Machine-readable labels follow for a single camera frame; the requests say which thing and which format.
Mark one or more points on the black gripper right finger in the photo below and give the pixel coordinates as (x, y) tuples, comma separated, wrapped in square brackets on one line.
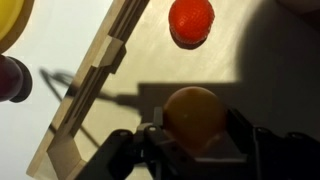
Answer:
[(286, 156)]

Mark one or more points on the yellow orange toy lemon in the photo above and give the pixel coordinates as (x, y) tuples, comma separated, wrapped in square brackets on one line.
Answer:
[(195, 116)]

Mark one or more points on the yellow toy banana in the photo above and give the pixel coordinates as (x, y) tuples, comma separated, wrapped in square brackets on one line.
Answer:
[(8, 15)]

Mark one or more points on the purple toy plum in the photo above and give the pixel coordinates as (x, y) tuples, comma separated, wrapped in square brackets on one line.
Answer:
[(10, 78)]

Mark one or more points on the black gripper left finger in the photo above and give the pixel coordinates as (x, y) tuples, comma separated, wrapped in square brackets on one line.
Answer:
[(133, 156)]

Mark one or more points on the red toy strawberry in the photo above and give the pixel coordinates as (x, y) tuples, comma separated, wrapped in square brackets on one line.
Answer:
[(191, 20)]

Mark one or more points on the wooden tray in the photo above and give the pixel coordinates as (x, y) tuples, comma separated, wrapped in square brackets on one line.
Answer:
[(156, 63)]

